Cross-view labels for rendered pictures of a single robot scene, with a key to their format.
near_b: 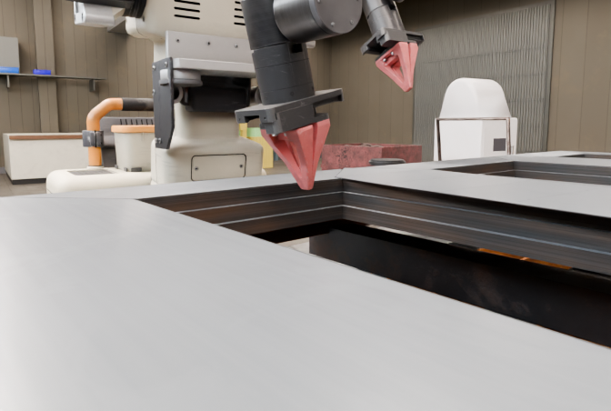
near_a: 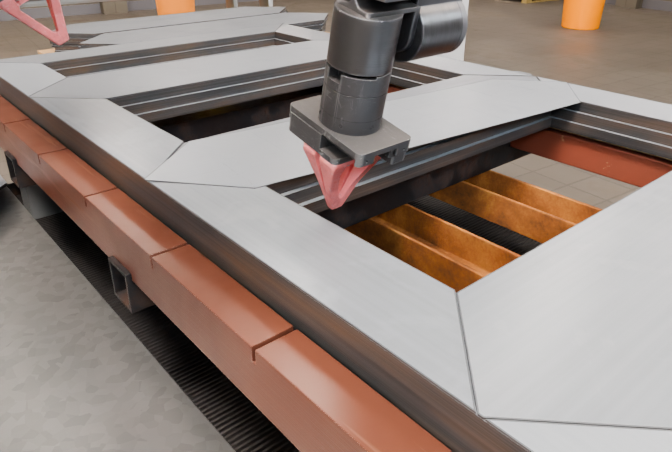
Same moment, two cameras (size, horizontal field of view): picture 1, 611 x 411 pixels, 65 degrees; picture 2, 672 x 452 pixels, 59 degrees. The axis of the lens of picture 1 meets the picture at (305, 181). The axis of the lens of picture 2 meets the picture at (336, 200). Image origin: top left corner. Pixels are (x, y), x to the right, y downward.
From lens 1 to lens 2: 0.78 m
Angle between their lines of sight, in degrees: 87
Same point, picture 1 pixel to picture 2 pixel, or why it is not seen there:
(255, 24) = (392, 48)
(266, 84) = (378, 112)
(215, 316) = not seen: outside the picture
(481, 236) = (401, 174)
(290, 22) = (433, 48)
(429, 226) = (368, 186)
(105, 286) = not seen: outside the picture
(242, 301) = not seen: outside the picture
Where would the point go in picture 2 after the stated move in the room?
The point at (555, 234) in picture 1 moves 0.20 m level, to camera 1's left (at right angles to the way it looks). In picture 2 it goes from (431, 152) to (458, 220)
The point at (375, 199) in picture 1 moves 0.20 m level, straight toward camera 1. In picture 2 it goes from (312, 188) to (492, 199)
